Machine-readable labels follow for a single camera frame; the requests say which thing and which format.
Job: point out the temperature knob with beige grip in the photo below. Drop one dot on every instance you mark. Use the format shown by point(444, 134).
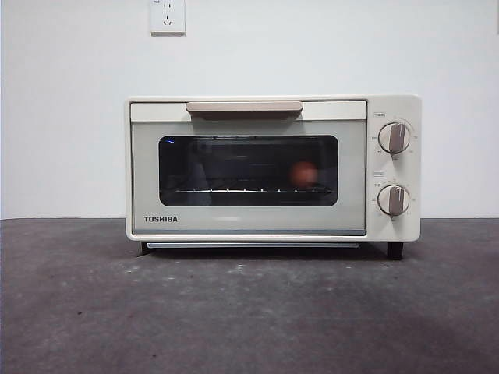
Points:
point(395, 138)

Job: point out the black oven foot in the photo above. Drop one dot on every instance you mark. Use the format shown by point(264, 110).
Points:
point(394, 250)

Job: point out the cream Toshiba toaster oven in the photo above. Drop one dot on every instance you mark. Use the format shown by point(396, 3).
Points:
point(393, 107)

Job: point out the white wall socket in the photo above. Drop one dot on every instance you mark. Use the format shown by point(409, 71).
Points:
point(167, 19)

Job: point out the brown egg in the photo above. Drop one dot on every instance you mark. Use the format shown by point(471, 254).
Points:
point(303, 174)

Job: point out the metal crumb tray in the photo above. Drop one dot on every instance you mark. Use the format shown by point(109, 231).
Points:
point(218, 245)

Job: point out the timer knob with beige grip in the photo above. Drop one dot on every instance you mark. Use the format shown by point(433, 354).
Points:
point(394, 200)

